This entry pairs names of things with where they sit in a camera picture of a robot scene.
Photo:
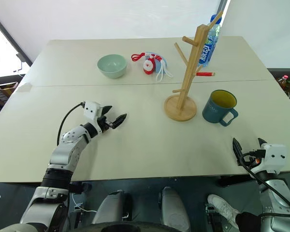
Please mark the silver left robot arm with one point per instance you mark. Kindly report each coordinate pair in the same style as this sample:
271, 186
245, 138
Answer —
65, 149

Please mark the pale green ceramic bowl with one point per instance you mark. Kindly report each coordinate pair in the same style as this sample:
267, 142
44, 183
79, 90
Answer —
112, 66

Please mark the wooden mug tree stand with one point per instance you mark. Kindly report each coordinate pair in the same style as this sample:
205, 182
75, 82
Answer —
183, 96

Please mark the black slanted frame pole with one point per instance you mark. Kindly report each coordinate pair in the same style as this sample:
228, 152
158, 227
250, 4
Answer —
10, 42

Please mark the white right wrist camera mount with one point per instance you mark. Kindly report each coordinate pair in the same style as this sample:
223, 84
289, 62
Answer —
275, 155

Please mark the red marker pen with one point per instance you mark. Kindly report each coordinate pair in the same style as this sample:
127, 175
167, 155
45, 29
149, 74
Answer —
206, 73

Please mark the blue label water bottle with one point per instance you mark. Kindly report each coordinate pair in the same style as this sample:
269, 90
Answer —
207, 52

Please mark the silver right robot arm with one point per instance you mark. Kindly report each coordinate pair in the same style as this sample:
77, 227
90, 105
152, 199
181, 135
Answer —
278, 188

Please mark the red white knitted charm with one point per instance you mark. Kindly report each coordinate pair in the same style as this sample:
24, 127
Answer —
148, 66

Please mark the dark trouser leg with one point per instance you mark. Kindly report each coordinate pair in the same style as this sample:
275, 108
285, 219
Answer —
247, 222

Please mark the black table bracket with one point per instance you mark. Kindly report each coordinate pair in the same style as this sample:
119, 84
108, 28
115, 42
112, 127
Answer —
234, 180
77, 187

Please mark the white sneaker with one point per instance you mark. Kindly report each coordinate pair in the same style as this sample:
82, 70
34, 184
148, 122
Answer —
222, 207

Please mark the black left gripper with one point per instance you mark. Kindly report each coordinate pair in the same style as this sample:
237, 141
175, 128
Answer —
106, 123

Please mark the grey rounded robot leg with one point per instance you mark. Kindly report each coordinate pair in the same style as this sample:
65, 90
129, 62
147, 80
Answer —
172, 207
110, 207

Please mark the red cap drink bottle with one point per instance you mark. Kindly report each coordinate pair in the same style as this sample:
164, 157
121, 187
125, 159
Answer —
283, 83

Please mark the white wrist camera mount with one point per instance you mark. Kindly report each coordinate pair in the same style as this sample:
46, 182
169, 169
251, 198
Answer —
275, 155
91, 110

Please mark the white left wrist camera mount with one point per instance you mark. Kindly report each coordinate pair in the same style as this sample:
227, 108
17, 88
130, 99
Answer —
91, 110

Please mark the dark rounded robot torso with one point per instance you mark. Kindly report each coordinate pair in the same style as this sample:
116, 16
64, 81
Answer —
125, 227

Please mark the brown cardboard box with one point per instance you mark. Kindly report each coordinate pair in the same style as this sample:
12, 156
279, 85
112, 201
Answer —
7, 88

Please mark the light blue round pad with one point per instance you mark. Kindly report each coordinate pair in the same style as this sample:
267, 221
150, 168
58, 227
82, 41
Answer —
164, 63

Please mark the blue mug yellow inside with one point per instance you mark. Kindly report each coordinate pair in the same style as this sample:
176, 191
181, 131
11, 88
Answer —
213, 111

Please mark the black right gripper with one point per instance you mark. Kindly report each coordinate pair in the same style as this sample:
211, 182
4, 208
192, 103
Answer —
259, 153

